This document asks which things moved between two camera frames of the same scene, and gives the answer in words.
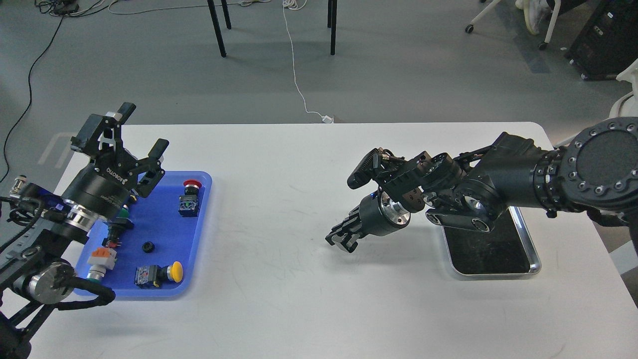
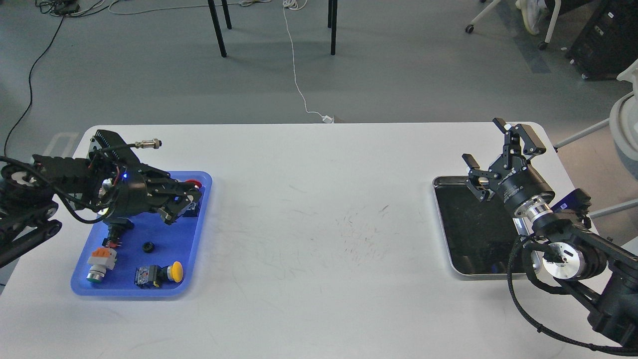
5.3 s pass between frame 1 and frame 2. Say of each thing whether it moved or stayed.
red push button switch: stayed
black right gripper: moved
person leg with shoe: stayed
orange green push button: stayed
